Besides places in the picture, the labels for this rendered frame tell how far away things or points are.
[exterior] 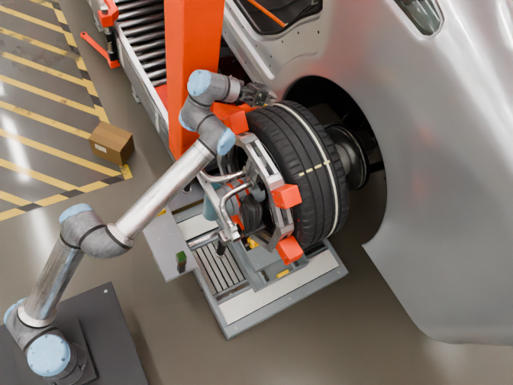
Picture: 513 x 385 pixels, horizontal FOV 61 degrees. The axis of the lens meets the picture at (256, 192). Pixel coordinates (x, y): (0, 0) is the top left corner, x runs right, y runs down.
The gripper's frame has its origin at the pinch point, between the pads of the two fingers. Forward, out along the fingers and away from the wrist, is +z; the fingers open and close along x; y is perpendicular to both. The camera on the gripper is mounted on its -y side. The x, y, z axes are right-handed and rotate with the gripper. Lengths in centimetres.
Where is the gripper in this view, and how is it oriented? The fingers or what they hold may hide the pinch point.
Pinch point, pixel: (272, 97)
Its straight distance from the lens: 177.5
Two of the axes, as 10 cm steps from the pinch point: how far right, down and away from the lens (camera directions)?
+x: 3.5, -8.5, -4.0
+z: 7.9, 0.4, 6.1
